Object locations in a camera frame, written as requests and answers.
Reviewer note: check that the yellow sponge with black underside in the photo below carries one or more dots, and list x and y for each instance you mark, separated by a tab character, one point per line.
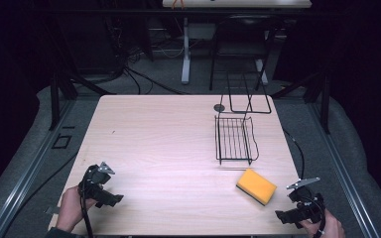
256	185

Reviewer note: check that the black metal stand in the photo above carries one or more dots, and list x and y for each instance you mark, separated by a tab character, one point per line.
324	99
55	99

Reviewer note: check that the grey metal floor rail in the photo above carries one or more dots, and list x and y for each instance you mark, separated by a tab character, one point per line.
29	165
344	172

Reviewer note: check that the person's left hand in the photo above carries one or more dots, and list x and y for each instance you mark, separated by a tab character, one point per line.
71	208

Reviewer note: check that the white desk with metal legs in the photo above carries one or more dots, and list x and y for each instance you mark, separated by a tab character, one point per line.
238	3

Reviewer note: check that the person's right hand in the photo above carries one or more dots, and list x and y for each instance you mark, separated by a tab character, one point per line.
327	229

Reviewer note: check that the black chair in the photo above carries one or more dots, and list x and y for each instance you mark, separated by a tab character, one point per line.
244	43

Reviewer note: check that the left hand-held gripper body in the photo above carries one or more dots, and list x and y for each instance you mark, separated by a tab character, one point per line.
94	185

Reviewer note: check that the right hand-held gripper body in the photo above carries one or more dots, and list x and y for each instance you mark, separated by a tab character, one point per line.
306	201

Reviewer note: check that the round dark table grommet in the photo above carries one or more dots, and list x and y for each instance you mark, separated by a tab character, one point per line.
219	107

